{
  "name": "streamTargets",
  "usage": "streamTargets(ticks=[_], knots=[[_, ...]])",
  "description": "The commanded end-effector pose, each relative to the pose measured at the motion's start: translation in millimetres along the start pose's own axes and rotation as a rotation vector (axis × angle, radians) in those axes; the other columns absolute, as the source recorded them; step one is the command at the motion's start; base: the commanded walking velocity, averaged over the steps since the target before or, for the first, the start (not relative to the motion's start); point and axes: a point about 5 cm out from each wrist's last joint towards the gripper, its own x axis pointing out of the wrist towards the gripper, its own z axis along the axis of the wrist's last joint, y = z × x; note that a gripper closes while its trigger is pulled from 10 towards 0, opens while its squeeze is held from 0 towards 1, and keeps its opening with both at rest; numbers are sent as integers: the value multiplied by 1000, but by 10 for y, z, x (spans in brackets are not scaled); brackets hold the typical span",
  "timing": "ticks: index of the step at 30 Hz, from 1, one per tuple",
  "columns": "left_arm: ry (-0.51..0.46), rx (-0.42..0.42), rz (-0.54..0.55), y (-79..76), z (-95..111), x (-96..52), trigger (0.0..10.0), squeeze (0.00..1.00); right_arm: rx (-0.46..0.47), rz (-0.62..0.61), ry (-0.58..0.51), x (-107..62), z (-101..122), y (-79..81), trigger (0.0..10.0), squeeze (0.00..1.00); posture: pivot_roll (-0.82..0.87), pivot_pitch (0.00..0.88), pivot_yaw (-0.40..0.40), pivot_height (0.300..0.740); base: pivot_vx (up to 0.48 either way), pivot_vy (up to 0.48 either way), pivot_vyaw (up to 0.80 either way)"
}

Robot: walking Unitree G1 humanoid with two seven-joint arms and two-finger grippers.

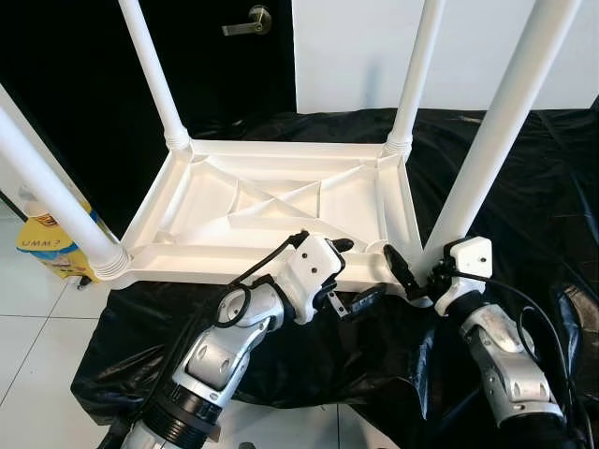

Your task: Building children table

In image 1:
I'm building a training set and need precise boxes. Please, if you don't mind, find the black door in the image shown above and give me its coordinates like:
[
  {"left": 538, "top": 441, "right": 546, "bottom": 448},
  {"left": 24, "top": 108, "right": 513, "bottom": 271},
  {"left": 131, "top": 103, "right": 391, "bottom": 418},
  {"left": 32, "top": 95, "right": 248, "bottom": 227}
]
[{"left": 0, "top": 0, "right": 298, "bottom": 235}]

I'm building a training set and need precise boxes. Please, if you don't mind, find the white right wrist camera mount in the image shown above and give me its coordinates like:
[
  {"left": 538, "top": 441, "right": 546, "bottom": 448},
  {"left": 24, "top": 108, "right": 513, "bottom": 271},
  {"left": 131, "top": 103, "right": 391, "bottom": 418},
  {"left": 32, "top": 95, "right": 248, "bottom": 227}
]
[{"left": 435, "top": 237, "right": 494, "bottom": 317}]

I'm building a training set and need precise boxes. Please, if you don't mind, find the black plastic table sheet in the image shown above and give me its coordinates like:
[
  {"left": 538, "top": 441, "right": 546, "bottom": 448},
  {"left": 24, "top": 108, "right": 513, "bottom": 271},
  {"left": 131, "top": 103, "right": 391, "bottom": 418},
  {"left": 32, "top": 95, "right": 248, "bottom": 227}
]
[{"left": 70, "top": 108, "right": 599, "bottom": 449}]

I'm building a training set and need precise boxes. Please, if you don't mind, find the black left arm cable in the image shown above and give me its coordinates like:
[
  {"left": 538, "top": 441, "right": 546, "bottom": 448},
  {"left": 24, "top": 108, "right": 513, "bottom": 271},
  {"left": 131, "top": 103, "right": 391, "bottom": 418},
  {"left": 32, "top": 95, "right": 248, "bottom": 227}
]
[{"left": 126, "top": 229, "right": 310, "bottom": 431}]

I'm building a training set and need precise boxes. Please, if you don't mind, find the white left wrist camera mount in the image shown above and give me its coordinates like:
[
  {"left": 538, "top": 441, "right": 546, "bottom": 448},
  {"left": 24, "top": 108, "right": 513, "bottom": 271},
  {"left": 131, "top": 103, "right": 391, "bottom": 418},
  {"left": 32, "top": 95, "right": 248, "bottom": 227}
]
[{"left": 273, "top": 232, "right": 344, "bottom": 326}]

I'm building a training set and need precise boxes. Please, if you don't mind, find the yellow cardboard box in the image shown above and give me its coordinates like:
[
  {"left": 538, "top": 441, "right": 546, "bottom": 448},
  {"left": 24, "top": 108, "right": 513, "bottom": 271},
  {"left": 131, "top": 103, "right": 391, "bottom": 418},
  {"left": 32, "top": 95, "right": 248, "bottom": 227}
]
[{"left": 16, "top": 201, "right": 95, "bottom": 280}]

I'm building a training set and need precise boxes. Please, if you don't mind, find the white plastic table top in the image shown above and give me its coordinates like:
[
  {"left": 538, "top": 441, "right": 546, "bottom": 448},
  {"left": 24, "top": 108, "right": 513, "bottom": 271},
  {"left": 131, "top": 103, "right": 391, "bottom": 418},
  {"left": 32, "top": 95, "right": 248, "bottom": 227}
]
[{"left": 98, "top": 138, "right": 427, "bottom": 298}]

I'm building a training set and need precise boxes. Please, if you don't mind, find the white plastic table leg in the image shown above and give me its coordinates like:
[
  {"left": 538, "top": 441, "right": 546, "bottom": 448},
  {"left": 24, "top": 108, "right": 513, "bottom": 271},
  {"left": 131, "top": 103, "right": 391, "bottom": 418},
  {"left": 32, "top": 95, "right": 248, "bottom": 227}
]
[
  {"left": 0, "top": 84, "right": 132, "bottom": 280},
  {"left": 117, "top": 0, "right": 193, "bottom": 152},
  {"left": 418, "top": 0, "right": 583, "bottom": 277},
  {"left": 384, "top": 0, "right": 447, "bottom": 158}
]

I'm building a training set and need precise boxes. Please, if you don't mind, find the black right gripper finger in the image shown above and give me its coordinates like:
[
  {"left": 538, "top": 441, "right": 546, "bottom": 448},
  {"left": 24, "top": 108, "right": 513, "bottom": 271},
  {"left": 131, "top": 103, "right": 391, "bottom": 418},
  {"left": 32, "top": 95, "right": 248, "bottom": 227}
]
[{"left": 384, "top": 245, "right": 422, "bottom": 298}]

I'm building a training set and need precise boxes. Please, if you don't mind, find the black stand leg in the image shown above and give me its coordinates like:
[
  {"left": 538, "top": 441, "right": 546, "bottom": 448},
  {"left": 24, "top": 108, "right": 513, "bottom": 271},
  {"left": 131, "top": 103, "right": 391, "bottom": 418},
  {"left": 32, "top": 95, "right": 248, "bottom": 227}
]
[{"left": 0, "top": 192, "right": 20, "bottom": 222}]

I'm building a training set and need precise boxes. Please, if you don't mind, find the metal door handle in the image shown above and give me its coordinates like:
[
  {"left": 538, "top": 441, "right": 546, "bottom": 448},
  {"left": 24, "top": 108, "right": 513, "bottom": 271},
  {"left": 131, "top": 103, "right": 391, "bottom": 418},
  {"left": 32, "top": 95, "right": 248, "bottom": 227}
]
[{"left": 222, "top": 6, "right": 273, "bottom": 37}]

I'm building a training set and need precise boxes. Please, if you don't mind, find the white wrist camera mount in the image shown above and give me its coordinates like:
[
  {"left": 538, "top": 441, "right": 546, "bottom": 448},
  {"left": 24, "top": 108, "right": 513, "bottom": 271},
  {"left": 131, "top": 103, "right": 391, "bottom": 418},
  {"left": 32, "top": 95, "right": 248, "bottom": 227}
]
[
  {"left": 435, "top": 237, "right": 494, "bottom": 317},
  {"left": 273, "top": 232, "right": 344, "bottom": 326}
]

